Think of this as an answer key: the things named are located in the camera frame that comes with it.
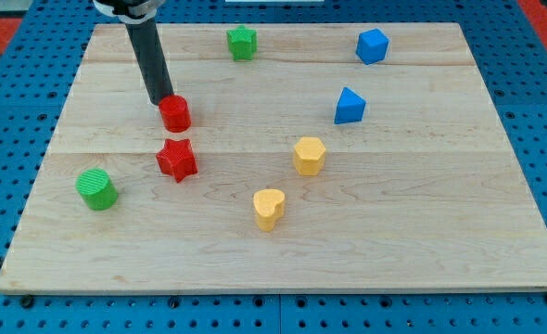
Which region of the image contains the red cylinder block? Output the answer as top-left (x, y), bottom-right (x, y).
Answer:
top-left (159, 95), bottom-right (191, 133)

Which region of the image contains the yellow hexagon block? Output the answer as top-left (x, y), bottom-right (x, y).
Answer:
top-left (293, 136), bottom-right (326, 176)

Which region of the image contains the blue triangular prism block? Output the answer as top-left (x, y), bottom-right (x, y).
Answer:
top-left (334, 87), bottom-right (366, 124)

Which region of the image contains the blue cube block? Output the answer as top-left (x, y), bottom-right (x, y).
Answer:
top-left (355, 29), bottom-right (390, 65)

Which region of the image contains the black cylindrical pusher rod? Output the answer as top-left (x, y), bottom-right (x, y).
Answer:
top-left (126, 19), bottom-right (173, 105)

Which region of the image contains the green cylinder block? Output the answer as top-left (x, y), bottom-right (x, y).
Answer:
top-left (75, 168), bottom-right (119, 211)

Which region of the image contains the white and black rod mount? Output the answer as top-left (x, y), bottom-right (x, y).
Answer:
top-left (92, 0), bottom-right (166, 24)

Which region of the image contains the green star block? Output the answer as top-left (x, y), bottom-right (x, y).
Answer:
top-left (226, 25), bottom-right (258, 61)

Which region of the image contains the red star block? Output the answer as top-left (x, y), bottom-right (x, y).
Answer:
top-left (156, 139), bottom-right (198, 183)

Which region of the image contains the yellow heart block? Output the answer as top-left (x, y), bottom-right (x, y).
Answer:
top-left (253, 189), bottom-right (286, 232)

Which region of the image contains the light wooden board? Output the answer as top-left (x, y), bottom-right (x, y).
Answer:
top-left (0, 23), bottom-right (547, 296)

